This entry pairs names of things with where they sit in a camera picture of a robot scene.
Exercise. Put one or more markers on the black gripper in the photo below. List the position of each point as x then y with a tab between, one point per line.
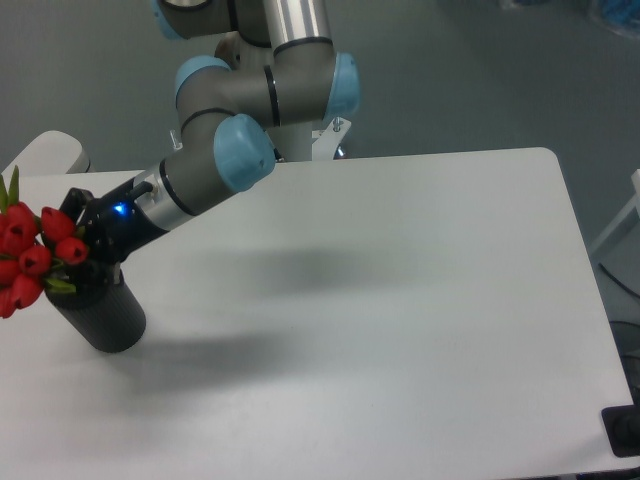
115	227

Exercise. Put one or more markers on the red tulip bouquet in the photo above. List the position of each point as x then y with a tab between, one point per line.
38	251

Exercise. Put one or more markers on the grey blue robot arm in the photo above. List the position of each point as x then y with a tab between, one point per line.
228	154

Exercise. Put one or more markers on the black ribbed cylindrical vase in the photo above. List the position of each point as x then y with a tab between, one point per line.
107	316

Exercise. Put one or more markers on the white chair seat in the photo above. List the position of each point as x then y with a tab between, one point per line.
51	153

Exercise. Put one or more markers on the black device at table edge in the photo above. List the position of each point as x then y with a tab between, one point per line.
622	429

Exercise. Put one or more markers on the white frame at right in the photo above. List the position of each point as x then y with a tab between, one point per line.
619	227

